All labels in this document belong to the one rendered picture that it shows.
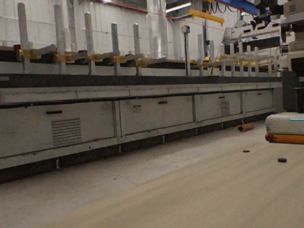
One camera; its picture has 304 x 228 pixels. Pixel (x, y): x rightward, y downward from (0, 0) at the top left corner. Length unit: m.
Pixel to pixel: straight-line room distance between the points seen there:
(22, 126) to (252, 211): 2.15
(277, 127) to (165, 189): 2.58
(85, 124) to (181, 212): 2.38
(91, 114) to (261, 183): 2.38
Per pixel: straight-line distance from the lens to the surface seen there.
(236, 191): 0.21
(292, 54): 2.75
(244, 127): 3.91
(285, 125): 2.75
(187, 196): 0.19
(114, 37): 2.48
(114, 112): 2.70
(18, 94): 2.02
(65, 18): 3.42
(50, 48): 1.85
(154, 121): 3.11
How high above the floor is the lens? 0.51
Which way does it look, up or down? 3 degrees down
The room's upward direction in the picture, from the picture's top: 4 degrees counter-clockwise
